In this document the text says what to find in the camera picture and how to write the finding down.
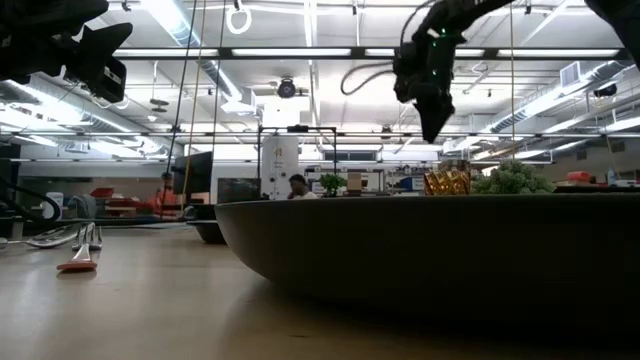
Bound round black ceiling camera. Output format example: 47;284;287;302
276;76;298;100

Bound black metal stand frame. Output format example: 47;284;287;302
256;124;339;202

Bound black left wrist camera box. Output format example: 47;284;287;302
92;55;127;104

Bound black monitor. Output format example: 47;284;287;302
171;150;214;197

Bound white hanging ring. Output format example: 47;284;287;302
225;3;253;36

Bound dark wall board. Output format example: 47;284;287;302
216;177;262;204

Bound fork with orange handle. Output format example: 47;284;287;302
56;222;104;273

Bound red storage bins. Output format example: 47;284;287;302
88;186;154;219

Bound white plastic jug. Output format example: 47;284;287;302
41;191;65;222

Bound green broccoli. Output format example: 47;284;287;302
471;159;556;196

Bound brown cardboard box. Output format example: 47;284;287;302
345;172;364;197

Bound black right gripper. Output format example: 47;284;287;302
392;30;458;145

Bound thin black hanging cable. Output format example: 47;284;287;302
211;0;227;157

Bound black serving tray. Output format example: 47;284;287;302
186;218;227;246

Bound person in white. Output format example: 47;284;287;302
286;173;319;201

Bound black overhead frame bar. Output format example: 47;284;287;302
111;46;632;62

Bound silver metal spoon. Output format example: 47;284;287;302
0;224;82;250

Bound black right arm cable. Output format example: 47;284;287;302
340;60;401;97

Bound person in orange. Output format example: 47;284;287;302
147;171;184;222

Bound white cylindrical tank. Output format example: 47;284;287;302
260;135;301;201

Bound black cable loop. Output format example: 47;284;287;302
0;177;62;224

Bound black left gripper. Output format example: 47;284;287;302
0;0;134;85

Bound thin hanging rope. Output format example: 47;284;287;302
508;0;517;161

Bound small green potted plant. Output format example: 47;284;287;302
319;172;347;198

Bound gold foil wrapped item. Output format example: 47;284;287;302
423;170;472;197

